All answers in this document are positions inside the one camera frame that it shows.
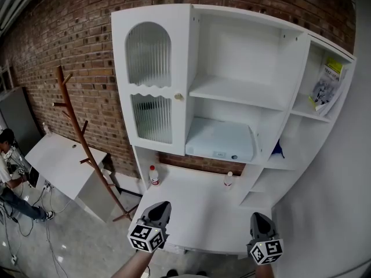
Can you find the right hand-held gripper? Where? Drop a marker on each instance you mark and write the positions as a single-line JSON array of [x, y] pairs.
[[265, 252]]

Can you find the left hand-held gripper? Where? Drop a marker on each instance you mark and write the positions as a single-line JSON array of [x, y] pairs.
[[146, 239]]

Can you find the light blue box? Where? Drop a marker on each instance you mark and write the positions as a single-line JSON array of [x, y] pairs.
[[217, 138]]

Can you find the white desk hutch cabinet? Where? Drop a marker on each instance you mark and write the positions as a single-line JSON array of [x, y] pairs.
[[240, 51]]

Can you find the person's left forearm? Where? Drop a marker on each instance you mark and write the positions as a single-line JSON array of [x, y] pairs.
[[133, 266]]

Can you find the person's right forearm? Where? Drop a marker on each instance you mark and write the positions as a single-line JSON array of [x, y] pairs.
[[265, 272]]

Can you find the white bottle with red label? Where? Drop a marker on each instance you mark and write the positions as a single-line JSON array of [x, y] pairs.
[[154, 177]]

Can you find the clear water bottle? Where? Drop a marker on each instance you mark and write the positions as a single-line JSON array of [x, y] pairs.
[[228, 181]]

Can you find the person's left black shoe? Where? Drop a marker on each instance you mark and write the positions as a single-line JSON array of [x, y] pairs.
[[172, 273]]

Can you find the person's black shoe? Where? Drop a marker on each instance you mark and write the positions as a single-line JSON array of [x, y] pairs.
[[201, 274], [172, 273]]

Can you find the person's right black shoe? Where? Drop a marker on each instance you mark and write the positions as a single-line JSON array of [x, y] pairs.
[[201, 274]]

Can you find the blue cloth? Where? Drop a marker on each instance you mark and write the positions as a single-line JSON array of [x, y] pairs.
[[279, 149]]

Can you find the white power strip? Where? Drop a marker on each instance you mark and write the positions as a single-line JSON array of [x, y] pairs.
[[48, 187]]

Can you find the brown wooden coat rack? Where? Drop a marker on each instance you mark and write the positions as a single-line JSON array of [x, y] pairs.
[[78, 132]]

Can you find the small white table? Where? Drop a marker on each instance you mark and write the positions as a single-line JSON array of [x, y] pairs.
[[58, 158]]

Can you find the brass door knob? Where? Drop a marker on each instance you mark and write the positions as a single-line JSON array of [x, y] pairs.
[[178, 96]]

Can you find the open wooden drawer box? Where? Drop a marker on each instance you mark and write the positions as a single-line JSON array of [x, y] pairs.
[[34, 177]]

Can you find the white spray bottle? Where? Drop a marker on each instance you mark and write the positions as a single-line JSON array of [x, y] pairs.
[[47, 129]]

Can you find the white book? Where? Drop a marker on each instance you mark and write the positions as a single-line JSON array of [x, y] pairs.
[[334, 104]]

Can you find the yellow and grey cover book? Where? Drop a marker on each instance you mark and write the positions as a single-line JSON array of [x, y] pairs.
[[324, 88]]

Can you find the white ribbed glass cabinet door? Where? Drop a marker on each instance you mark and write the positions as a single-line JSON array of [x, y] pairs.
[[181, 54]]

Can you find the grey panel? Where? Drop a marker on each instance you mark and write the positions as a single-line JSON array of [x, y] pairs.
[[20, 117]]

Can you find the white metal rack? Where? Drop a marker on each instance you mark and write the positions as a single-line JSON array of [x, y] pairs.
[[8, 77]]

